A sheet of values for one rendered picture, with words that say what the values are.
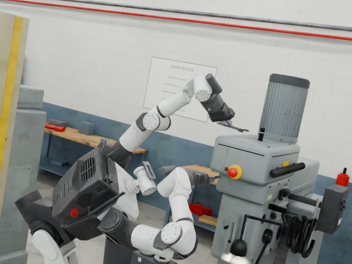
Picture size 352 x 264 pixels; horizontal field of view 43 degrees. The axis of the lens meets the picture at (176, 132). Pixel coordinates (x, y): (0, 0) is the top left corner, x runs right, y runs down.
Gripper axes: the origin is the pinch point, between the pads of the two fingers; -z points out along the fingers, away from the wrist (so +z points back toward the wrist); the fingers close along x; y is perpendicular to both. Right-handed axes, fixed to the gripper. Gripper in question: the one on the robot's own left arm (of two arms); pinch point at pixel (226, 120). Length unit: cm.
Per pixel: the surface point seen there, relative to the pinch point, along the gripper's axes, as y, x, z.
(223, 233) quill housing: -40, -7, -33
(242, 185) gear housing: -23.7, 6.3, -17.2
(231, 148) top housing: -16.7, 8.1, 0.6
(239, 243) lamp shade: -47, 7, -26
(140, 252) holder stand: -48, -62, -43
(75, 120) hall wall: 276, -529, -249
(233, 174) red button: -27.8, 10.5, -2.4
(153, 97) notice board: 305, -360, -253
